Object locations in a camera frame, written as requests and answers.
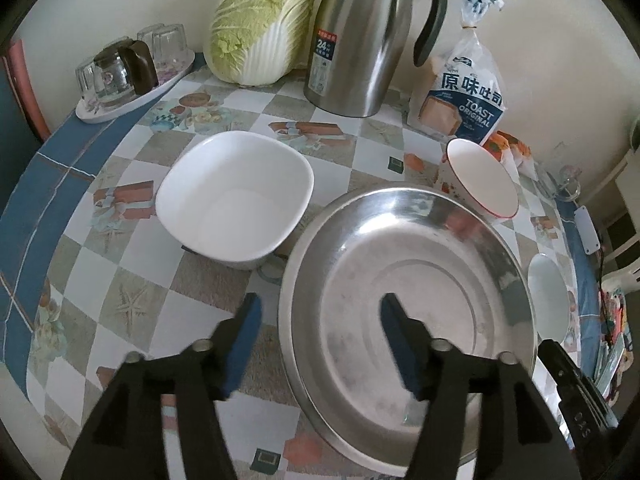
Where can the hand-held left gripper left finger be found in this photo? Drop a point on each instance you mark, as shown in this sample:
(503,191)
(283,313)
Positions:
(245,340)

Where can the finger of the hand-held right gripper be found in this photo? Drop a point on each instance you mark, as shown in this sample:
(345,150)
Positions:
(575,390)

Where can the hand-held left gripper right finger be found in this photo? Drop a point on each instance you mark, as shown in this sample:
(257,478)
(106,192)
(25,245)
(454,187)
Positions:
(400,345)

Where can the large stainless steel basin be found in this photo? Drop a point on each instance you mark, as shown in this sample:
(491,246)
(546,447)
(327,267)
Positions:
(350,285)

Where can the cartoon print white bowl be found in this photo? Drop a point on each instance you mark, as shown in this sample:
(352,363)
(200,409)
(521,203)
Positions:
(550,300)

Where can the white square bowl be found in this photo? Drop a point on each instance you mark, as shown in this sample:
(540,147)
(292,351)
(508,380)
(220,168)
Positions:
(235,200)

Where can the red-rimmed strawberry print bowl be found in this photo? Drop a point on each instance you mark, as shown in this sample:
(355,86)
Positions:
(480,175)

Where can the checkered printed tablecloth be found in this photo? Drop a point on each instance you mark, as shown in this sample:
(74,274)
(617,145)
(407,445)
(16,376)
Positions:
(150,310)

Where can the white power strip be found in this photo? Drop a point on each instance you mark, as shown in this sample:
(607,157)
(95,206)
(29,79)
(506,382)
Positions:
(587,230)

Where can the clear glass mug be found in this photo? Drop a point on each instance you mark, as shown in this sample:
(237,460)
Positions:
(565,185)

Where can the orange snack packet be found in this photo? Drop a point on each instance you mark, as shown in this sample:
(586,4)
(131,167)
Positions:
(497,144)
(522,152)

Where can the sliced toast bread bag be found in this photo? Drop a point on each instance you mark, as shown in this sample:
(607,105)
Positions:
(465,105)

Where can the floral white tray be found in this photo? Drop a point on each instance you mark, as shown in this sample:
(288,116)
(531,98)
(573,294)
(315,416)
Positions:
(100,115)

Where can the glass teapot with brown lid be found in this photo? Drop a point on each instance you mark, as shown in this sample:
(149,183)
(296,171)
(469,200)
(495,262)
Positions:
(117,72)

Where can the stainless steel thermos jug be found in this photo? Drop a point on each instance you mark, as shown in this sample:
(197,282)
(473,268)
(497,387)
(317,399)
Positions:
(350,50)

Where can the clear drinking glass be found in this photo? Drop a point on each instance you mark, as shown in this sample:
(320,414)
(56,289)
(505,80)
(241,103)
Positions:
(170,45)
(85,77)
(145,34)

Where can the napa cabbage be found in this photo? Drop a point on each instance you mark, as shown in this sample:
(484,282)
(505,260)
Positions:
(260,35)

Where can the red chair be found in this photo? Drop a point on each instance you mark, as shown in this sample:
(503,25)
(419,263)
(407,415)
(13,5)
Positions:
(27,95)

